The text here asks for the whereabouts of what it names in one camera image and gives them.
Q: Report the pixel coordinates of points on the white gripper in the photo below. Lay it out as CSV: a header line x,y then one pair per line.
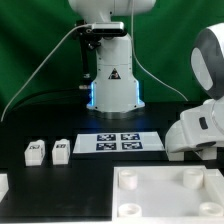
x,y
198,128

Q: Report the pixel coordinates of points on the white square tabletop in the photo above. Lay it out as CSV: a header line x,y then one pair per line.
x,y
167,195

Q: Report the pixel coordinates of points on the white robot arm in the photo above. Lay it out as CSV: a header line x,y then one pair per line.
x,y
115,90

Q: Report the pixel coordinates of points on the white sheet with markers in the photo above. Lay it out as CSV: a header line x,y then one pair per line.
x,y
118,142

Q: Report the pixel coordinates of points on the white obstacle block left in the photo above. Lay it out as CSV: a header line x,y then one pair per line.
x,y
3,186

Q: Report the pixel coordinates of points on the black camera on stand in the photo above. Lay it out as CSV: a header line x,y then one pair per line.
x,y
89,37

